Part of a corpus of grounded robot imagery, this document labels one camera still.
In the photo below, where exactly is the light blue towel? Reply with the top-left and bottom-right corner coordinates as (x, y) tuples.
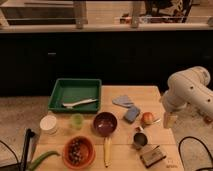
(112, 95), (133, 108)

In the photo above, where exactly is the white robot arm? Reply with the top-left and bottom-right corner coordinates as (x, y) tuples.
(161, 66), (213, 128)

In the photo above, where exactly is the purple bowl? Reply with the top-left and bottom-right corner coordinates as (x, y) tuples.
(93, 112), (117, 137)

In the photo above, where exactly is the orange bowl with beans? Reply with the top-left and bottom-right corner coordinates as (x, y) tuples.
(62, 136), (96, 170)

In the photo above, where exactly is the red apple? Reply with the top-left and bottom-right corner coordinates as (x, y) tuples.
(141, 112), (154, 125)

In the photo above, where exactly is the metal measuring cup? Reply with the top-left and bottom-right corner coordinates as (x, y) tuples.
(133, 127), (148, 150)

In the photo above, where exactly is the blue sponge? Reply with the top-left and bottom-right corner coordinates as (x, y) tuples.
(124, 106), (140, 123)

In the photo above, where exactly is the brown wooden block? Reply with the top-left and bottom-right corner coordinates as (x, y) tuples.
(139, 146), (166, 168)

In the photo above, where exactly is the green plastic cup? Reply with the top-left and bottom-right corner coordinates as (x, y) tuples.
(70, 114), (84, 130)

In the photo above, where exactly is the white plastic utensil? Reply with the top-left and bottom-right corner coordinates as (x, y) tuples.
(62, 99), (97, 108)

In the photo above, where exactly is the green plastic tray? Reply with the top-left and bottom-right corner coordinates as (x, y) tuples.
(48, 78), (102, 114)

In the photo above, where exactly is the white round container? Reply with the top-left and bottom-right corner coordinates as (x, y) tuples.
(40, 115), (57, 134)

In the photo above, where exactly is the green pepper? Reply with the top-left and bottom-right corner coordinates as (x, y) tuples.
(27, 151), (60, 171)

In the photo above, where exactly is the black stand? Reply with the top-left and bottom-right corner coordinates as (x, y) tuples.
(20, 129), (35, 171)

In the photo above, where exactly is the black cable right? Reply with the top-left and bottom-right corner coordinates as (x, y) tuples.
(178, 136), (213, 171)

